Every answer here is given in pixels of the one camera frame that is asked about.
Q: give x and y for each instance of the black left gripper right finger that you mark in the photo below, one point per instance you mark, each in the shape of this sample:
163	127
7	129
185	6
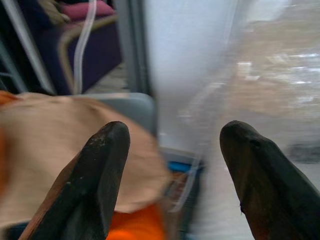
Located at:
270	190

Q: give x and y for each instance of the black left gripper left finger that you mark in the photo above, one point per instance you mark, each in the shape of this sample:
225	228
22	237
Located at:
92	180

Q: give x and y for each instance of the white washing machine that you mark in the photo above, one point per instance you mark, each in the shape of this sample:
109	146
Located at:
182	62

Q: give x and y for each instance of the beige cloth garment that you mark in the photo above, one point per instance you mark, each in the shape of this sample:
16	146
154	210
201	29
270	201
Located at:
50	150

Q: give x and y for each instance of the orange cloth garment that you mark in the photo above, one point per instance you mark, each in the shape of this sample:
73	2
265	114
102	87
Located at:
140	222

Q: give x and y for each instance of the grey plastic laundry basket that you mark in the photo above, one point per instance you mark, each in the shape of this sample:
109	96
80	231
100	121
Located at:
135	110

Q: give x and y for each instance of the dark purple armchair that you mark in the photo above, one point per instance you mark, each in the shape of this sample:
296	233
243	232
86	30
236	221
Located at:
95	50

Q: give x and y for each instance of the pink cushion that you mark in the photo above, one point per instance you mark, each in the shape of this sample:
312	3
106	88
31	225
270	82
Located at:
87	8

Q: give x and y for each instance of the grey metal rack frame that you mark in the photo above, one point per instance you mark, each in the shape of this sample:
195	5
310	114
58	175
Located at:
22	50

